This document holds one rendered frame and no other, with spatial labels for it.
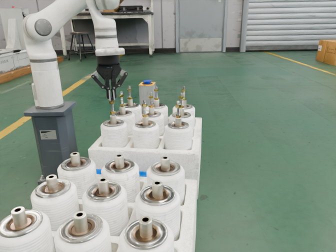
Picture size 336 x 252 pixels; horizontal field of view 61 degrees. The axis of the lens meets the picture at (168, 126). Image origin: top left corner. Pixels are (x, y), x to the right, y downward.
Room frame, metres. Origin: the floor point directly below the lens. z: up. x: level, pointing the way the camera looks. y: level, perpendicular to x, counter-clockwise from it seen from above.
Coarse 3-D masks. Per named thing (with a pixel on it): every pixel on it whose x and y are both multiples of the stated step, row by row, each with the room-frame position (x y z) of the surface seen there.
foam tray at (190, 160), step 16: (96, 144) 0.96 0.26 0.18; (128, 144) 0.95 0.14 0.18; (160, 144) 0.95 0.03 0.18; (192, 144) 0.94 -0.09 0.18; (96, 160) 0.91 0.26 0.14; (144, 160) 0.89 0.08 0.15; (160, 160) 0.88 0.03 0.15; (176, 160) 0.87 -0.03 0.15; (192, 160) 0.87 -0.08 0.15; (192, 176) 0.87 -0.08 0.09
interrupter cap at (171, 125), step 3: (168, 123) 0.96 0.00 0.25; (171, 123) 0.96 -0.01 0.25; (174, 123) 0.97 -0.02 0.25; (183, 123) 0.96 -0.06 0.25; (186, 123) 0.96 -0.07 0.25; (168, 126) 0.93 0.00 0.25; (171, 126) 0.93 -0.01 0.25; (174, 126) 0.93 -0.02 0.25; (177, 126) 0.94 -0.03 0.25; (180, 126) 0.94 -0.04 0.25; (183, 126) 0.93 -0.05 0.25; (186, 126) 0.93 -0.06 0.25
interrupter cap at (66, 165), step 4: (80, 156) 0.71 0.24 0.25; (64, 160) 0.68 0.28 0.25; (68, 160) 0.68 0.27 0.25; (80, 160) 0.69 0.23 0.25; (84, 160) 0.68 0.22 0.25; (88, 160) 0.68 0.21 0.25; (64, 164) 0.66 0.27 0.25; (68, 164) 0.66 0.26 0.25; (80, 164) 0.67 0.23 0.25; (84, 164) 0.66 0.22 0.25; (88, 164) 0.66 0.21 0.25; (64, 168) 0.64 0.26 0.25; (68, 168) 0.64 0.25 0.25; (72, 168) 0.64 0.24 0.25; (76, 168) 0.64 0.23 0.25; (80, 168) 0.64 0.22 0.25
